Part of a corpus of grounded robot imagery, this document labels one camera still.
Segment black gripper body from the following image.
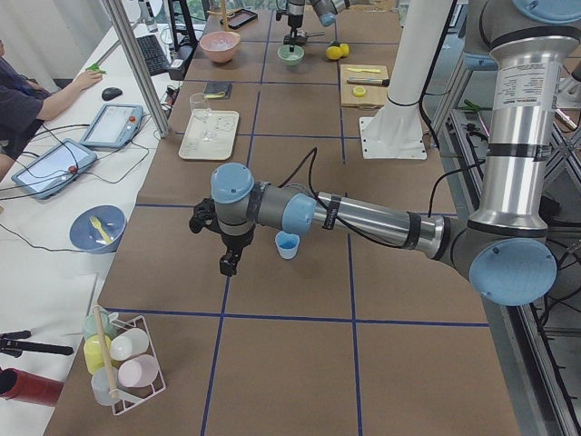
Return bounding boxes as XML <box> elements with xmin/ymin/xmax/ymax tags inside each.
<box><xmin>221</xmin><ymin>224</ymin><xmax>255</xmax><ymax>257</ymax></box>
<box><xmin>285</xmin><ymin>0</ymin><xmax>305</xmax><ymax>30</ymax></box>

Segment green bowl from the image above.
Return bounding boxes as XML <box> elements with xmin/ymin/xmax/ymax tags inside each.
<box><xmin>277</xmin><ymin>45</ymin><xmax>305</xmax><ymax>66</ymax></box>

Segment light blue cup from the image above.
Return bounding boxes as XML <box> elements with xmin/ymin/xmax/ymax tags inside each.
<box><xmin>275</xmin><ymin>231</ymin><xmax>300</xmax><ymax>260</ymax></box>

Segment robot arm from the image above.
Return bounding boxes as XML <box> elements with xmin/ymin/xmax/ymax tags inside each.
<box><xmin>208</xmin><ymin>1</ymin><xmax>580</xmax><ymax>306</ymax></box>
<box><xmin>276</xmin><ymin>0</ymin><xmax>350</xmax><ymax>51</ymax></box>

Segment metal ice scoop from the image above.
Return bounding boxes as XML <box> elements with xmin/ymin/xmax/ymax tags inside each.
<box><xmin>283</xmin><ymin>31</ymin><xmax>326</xmax><ymax>45</ymax></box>

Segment pink bowl with ice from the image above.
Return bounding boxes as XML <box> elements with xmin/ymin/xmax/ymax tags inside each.
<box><xmin>199</xmin><ymin>31</ymin><xmax>241</xmax><ymax>64</ymax></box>

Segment blue bowl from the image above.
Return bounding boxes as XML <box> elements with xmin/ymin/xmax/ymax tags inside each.
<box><xmin>69</xmin><ymin>204</ymin><xmax>126</xmax><ymax>254</ymax></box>

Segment yellow lemon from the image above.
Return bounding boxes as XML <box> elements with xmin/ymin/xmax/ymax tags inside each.
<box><xmin>340</xmin><ymin>43</ymin><xmax>350</xmax><ymax>57</ymax></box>
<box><xmin>325</xmin><ymin>45</ymin><xmax>343</xmax><ymax>61</ymax></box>

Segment yellow plastic knife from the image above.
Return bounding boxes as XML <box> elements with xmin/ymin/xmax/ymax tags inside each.
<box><xmin>346</xmin><ymin>67</ymin><xmax>382</xmax><ymax>74</ymax></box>

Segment wooden mug tree stand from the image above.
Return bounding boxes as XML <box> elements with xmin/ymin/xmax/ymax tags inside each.
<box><xmin>207</xmin><ymin>0</ymin><xmax>241</xmax><ymax>31</ymax></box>

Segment wooden cutting board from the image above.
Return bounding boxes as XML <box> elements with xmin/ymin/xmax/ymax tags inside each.
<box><xmin>340</xmin><ymin>64</ymin><xmax>389</xmax><ymax>107</ymax></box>

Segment lemon half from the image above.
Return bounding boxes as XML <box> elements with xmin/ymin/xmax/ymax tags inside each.
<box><xmin>353</xmin><ymin>86</ymin><xmax>367</xmax><ymax>97</ymax></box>

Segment grey folded cloth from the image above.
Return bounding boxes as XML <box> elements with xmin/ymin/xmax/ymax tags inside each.
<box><xmin>203</xmin><ymin>81</ymin><xmax>232</xmax><ymax>100</ymax></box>

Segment steel muddler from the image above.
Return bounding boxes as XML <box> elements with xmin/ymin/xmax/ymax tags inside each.
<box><xmin>347</xmin><ymin>77</ymin><xmax>390</xmax><ymax>87</ymax></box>

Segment cream bear tray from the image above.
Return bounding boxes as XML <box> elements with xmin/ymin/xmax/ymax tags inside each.
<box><xmin>178</xmin><ymin>110</ymin><xmax>240</xmax><ymax>161</ymax></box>

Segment clear wine glass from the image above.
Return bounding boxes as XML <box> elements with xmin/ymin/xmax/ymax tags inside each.
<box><xmin>189</xmin><ymin>93</ymin><xmax>214</xmax><ymax>143</ymax></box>

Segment yellow plastic fork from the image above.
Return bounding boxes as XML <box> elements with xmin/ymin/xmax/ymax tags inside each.
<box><xmin>89</xmin><ymin>215</ymin><xmax>113</xmax><ymax>244</ymax></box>

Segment black keyboard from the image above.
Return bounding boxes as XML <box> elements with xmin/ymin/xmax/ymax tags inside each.
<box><xmin>136</xmin><ymin>35</ymin><xmax>168</xmax><ymax>76</ymax></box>

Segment teach pendant far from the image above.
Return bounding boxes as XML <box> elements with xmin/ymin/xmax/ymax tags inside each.
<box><xmin>80</xmin><ymin>104</ymin><xmax>144</xmax><ymax>149</ymax></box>

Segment teach pendant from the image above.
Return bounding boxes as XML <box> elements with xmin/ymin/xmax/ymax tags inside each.
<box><xmin>11</xmin><ymin>139</ymin><xmax>97</xmax><ymax>200</ymax></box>
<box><xmin>80</xmin><ymin>104</ymin><xmax>144</xmax><ymax>149</ymax></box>

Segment computer mouse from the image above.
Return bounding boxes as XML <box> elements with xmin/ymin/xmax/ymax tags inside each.
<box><xmin>101</xmin><ymin>87</ymin><xmax>123</xmax><ymax>102</ymax></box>

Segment teach pendant near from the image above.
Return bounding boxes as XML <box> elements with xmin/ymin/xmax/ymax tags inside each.
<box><xmin>11</xmin><ymin>139</ymin><xmax>97</xmax><ymax>200</ymax></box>

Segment green clamp tool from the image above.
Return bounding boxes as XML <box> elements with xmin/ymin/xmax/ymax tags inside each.
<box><xmin>87</xmin><ymin>64</ymin><xmax>107</xmax><ymax>74</ymax></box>

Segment black tripod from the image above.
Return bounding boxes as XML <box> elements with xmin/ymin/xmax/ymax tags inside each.
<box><xmin>1</xmin><ymin>331</ymin><xmax>74</xmax><ymax>358</ymax></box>

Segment red bottle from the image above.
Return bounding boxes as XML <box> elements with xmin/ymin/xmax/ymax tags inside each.
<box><xmin>1</xmin><ymin>368</ymin><xmax>64</xmax><ymax>407</ymax></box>

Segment person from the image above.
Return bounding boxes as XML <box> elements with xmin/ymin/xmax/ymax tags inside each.
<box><xmin>1</xmin><ymin>58</ymin><xmax>103</xmax><ymax>176</ymax></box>

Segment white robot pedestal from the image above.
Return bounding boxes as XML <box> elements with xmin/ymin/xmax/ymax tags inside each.
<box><xmin>359</xmin><ymin>0</ymin><xmax>456</xmax><ymax>160</ymax></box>

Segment white wire cup rack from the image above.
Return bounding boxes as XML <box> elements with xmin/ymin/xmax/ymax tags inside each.
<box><xmin>83</xmin><ymin>305</ymin><xmax>166</xmax><ymax>416</ymax></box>

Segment aluminium frame post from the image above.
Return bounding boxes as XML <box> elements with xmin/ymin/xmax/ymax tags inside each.
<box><xmin>103</xmin><ymin>0</ymin><xmax>170</xmax><ymax>138</ymax></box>

